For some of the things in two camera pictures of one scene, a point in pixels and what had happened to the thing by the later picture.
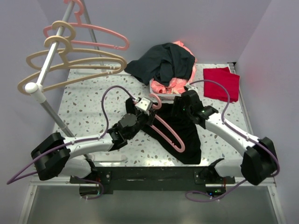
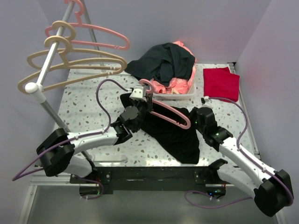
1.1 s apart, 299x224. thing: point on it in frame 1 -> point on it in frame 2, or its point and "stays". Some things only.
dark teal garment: x=163 y=63 stays
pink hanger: x=160 y=134 -> x=169 y=121
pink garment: x=177 y=86 stays
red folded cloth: x=223 y=76 stays
